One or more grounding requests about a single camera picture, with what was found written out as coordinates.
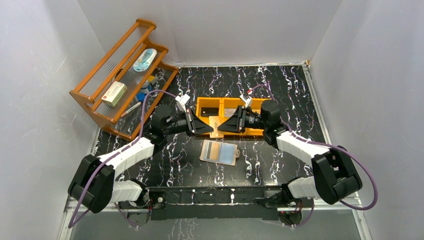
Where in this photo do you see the black credit card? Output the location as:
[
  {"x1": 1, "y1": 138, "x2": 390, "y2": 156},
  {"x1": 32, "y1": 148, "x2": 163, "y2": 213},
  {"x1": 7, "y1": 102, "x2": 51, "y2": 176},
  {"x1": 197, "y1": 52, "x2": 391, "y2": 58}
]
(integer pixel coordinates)
[{"x1": 200, "y1": 107, "x2": 219, "y2": 118}]

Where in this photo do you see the white leather card holder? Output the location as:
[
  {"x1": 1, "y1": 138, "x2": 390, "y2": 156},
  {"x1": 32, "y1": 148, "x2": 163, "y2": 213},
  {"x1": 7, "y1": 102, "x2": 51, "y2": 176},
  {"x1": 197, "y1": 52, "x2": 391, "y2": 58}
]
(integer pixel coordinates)
[{"x1": 199, "y1": 139, "x2": 240, "y2": 166}]

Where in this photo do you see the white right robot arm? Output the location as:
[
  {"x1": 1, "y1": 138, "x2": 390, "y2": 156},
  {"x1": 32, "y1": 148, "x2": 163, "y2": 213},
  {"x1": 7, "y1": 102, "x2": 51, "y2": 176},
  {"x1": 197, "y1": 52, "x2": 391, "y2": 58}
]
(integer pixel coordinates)
[{"x1": 217, "y1": 99, "x2": 363, "y2": 205}]

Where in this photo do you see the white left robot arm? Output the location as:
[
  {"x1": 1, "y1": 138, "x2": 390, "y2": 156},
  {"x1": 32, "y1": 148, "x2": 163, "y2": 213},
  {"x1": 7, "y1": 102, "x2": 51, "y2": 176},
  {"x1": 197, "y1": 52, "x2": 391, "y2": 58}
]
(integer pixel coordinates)
[{"x1": 67, "y1": 105, "x2": 214, "y2": 213}]

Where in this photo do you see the silver card in tray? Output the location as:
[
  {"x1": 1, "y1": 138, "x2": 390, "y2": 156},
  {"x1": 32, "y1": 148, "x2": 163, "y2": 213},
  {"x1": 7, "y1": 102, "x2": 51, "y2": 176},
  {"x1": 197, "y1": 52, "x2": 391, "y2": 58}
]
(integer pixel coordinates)
[{"x1": 223, "y1": 108, "x2": 236, "y2": 118}]

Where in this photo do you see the gold card in holder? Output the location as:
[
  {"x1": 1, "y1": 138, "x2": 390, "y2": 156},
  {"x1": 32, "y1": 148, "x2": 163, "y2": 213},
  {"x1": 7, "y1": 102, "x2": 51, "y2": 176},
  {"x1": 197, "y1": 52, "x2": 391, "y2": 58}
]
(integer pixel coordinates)
[{"x1": 204, "y1": 141, "x2": 221, "y2": 162}]

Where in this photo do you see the yellow three-compartment plastic tray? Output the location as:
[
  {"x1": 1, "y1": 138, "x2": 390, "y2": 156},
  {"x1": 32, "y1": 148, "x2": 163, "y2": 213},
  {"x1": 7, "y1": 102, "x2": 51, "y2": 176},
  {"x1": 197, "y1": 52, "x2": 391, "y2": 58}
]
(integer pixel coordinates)
[{"x1": 196, "y1": 96, "x2": 263, "y2": 138}]

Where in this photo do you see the white marker pen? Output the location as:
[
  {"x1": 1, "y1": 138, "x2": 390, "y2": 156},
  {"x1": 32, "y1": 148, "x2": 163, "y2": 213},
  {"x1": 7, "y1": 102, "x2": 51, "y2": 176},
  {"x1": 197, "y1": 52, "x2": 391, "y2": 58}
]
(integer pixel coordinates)
[{"x1": 121, "y1": 102, "x2": 142, "y2": 118}]

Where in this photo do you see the blue cube block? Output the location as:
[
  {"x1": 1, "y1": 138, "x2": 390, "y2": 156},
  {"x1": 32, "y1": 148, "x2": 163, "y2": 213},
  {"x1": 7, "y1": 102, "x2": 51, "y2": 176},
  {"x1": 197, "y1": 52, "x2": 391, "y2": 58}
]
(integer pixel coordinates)
[{"x1": 135, "y1": 92, "x2": 146, "y2": 103}]

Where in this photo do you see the blue white tape roll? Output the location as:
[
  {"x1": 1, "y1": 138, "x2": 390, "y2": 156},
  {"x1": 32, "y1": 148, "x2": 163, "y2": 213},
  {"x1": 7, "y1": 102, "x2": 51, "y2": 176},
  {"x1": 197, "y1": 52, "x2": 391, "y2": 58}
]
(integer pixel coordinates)
[{"x1": 139, "y1": 79, "x2": 152, "y2": 94}]

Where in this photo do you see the yellow small block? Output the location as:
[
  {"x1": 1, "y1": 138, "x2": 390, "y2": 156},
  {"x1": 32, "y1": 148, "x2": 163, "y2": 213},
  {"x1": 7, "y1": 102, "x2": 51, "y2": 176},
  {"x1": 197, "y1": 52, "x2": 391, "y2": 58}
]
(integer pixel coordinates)
[{"x1": 148, "y1": 75, "x2": 158, "y2": 85}]

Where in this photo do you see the orange wooden shelf rack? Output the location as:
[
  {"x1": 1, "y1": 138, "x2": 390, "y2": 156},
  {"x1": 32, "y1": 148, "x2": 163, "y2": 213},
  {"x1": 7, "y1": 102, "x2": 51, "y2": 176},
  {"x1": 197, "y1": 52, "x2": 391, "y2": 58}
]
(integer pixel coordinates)
[{"x1": 69, "y1": 18, "x2": 179, "y2": 141}]

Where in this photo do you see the light blue oval case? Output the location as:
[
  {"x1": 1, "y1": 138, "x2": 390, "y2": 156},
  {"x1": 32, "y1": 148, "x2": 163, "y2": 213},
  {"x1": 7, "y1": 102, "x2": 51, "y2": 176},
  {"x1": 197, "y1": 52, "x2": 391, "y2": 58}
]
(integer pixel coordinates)
[{"x1": 132, "y1": 48, "x2": 157, "y2": 72}]

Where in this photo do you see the white red-print box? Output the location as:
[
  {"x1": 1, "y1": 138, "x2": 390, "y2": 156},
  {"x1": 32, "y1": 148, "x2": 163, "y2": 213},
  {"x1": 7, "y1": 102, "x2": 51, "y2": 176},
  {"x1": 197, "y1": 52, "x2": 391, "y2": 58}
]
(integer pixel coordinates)
[{"x1": 101, "y1": 81, "x2": 127, "y2": 107}]

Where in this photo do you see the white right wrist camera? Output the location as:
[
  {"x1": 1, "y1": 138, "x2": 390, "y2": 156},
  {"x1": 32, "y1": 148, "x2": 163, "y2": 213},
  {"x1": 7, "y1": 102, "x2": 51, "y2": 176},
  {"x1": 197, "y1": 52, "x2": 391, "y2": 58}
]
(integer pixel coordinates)
[{"x1": 239, "y1": 91, "x2": 253, "y2": 108}]

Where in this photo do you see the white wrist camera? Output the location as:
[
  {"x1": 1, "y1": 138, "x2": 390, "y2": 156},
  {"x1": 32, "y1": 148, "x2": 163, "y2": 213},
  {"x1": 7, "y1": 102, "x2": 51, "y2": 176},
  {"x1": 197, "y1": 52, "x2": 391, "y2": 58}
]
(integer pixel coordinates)
[
  {"x1": 239, "y1": 91, "x2": 253, "y2": 108},
  {"x1": 175, "y1": 94, "x2": 190, "y2": 112}
]

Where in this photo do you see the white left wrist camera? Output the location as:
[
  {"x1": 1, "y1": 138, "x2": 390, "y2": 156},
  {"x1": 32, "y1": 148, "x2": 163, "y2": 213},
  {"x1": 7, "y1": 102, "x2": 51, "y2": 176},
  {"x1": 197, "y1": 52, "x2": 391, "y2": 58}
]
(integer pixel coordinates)
[{"x1": 175, "y1": 94, "x2": 190, "y2": 112}]

